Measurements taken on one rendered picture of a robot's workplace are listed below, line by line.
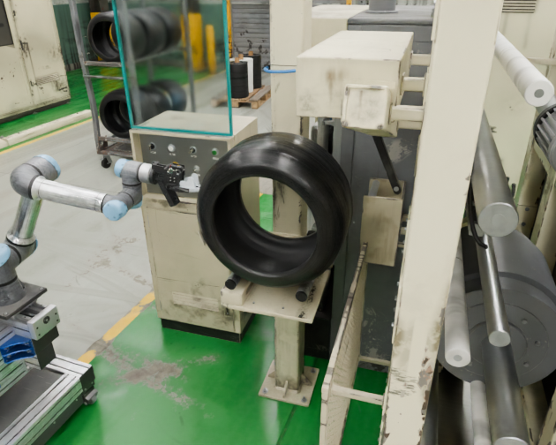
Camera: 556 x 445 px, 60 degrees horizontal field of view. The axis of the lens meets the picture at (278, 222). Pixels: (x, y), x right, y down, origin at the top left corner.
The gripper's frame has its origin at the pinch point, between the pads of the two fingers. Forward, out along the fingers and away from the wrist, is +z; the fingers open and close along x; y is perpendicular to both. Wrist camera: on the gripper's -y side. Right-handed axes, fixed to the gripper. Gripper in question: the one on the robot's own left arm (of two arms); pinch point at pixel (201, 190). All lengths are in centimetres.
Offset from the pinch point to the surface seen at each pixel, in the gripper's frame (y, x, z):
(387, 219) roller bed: -5, 19, 70
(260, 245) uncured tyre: -26.7, 13.2, 21.5
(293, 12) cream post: 63, 26, 22
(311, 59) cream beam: 59, -36, 44
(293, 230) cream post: -22.9, 25.6, 32.0
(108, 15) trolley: 13, 293, -235
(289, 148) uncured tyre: 24.3, -3.8, 33.2
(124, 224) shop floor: -140, 170, -149
